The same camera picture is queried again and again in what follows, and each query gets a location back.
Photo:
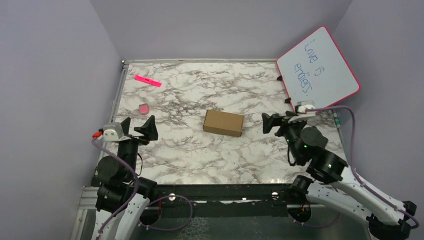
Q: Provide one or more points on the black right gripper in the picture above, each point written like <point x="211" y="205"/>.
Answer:
<point x="268" y="121"/>

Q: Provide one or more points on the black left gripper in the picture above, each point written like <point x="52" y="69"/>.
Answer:
<point x="149" y="128"/>

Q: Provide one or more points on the brown cardboard box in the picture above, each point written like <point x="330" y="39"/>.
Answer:
<point x="223" y="123"/>

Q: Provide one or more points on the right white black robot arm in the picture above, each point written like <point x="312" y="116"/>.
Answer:
<point x="334" y="183"/>

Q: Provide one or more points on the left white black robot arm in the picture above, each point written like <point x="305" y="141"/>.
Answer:
<point x="122" y="195"/>

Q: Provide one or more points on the pink eraser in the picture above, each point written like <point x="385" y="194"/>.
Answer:
<point x="144" y="109"/>

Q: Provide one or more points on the pink highlighter marker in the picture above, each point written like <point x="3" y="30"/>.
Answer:
<point x="147" y="81"/>

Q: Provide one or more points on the green capped marker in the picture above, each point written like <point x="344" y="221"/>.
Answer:
<point x="336" y="120"/>

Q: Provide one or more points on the pink framed whiteboard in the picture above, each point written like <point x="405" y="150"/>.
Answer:
<point x="315" y="70"/>

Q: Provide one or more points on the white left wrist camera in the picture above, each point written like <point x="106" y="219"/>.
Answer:
<point x="111" y="132"/>

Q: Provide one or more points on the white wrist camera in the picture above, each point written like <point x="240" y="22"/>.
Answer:
<point x="305" y="107"/>
<point x="111" y="132"/>

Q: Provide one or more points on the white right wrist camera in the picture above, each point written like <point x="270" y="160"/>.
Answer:
<point x="305" y="107"/>

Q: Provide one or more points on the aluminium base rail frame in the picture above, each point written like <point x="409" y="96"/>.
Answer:
<point x="212" y="186"/>

